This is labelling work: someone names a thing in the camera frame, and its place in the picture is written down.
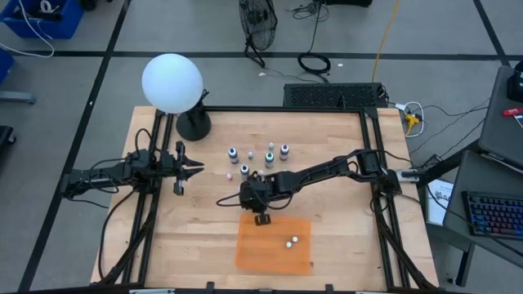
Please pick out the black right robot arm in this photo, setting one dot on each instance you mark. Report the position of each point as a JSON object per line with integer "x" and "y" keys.
{"x": 318, "y": 169}

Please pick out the grey flat bar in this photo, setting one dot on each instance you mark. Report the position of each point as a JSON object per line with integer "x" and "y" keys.
{"x": 16, "y": 98}

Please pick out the black metal table frame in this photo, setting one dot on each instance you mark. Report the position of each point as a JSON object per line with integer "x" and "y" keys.
{"x": 286, "y": 109}

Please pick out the yellow plug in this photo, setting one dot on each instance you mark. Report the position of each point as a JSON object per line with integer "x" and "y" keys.
{"x": 412, "y": 119}

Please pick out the dark grey desk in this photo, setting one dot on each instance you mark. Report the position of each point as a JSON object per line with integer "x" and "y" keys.
{"x": 502, "y": 130}
{"x": 482, "y": 179}

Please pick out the orange mat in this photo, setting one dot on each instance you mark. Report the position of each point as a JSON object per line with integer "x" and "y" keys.
{"x": 261, "y": 253}

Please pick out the black floor fan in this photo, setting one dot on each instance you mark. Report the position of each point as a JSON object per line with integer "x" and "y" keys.
{"x": 257, "y": 24}

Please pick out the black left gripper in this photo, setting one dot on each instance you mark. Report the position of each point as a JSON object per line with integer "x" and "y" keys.
{"x": 179, "y": 169}

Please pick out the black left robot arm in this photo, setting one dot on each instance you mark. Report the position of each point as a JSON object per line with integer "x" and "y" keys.
{"x": 102, "y": 175}

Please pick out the black frame bracket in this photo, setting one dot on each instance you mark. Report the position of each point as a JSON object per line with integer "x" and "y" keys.
{"x": 210, "y": 286}
{"x": 329, "y": 287}

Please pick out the red flat tool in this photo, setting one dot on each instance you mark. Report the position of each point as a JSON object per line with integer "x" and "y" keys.
{"x": 511, "y": 112}

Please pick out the white globe lamp black base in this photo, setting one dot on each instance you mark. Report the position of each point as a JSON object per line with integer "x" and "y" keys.
{"x": 171, "y": 83}

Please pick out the black device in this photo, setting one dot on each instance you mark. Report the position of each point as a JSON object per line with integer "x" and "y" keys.
{"x": 517, "y": 81}

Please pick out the backlit black keyboard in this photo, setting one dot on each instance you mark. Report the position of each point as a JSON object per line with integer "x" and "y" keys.
{"x": 494, "y": 214}

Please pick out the blue plastic bin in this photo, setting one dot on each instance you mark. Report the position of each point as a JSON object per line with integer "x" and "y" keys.
{"x": 5, "y": 65}
{"x": 61, "y": 24}

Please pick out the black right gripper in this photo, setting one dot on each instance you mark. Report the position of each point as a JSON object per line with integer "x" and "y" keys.
{"x": 255, "y": 196}

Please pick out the white paper sheet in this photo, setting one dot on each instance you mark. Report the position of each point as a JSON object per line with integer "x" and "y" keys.
{"x": 440, "y": 202}

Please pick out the black vented computer case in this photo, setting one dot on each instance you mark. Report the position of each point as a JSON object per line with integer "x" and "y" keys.
{"x": 327, "y": 96}

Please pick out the large purple-capped dye bottle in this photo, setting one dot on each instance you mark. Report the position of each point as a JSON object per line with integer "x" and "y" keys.
{"x": 284, "y": 152}

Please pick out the white power strip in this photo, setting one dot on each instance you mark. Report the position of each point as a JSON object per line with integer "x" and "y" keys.
{"x": 401, "y": 107}

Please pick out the black equipment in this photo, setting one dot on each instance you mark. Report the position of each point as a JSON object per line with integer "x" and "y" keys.
{"x": 347, "y": 2}

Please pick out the large green-capped dye bottle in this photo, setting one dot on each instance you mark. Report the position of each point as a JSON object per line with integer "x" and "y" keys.
{"x": 269, "y": 159}

